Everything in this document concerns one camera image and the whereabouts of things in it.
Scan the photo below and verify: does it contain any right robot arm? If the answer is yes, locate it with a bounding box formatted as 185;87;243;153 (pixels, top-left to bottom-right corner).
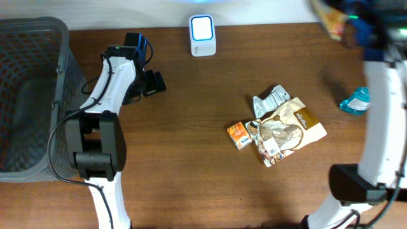
300;1;406;228

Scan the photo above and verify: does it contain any silver foil snack packet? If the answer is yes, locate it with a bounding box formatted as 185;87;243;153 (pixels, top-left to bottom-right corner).
253;85;290;118

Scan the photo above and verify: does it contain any small orange snack packet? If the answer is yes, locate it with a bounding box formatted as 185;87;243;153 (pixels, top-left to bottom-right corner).
226;122;252;150

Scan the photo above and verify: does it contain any beige PanTree snack pouch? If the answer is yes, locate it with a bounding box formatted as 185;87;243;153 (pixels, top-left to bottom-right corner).
245;97;327;167

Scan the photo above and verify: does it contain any white barcode scanner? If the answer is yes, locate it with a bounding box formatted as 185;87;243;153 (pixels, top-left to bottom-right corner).
189;15;216;57

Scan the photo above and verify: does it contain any grey plastic mesh basket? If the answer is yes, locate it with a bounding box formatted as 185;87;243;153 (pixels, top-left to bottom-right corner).
1;17;87;183

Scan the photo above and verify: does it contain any left black cable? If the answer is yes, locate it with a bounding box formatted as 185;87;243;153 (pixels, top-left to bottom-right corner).
46;52;115;229

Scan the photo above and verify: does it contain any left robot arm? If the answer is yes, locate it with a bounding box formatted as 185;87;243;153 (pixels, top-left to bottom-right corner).
62;32;167;228

